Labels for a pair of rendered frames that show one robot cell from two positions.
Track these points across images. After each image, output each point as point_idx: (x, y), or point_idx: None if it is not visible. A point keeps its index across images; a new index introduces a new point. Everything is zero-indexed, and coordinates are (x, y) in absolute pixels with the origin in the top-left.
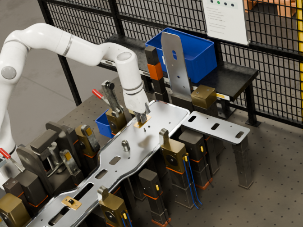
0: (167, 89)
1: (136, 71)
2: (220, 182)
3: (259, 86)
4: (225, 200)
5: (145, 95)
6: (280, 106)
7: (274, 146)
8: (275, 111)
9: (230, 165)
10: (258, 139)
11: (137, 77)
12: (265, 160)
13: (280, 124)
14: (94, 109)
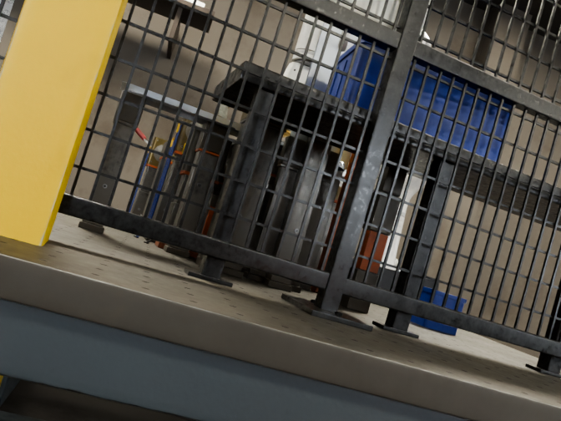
0: (524, 369)
1: (303, 26)
2: (140, 242)
3: (354, 342)
4: (104, 230)
5: (288, 71)
6: (188, 286)
7: (93, 241)
8: (182, 281)
9: (154, 250)
10: (149, 257)
11: (300, 35)
12: (87, 235)
13: (128, 261)
14: (523, 356)
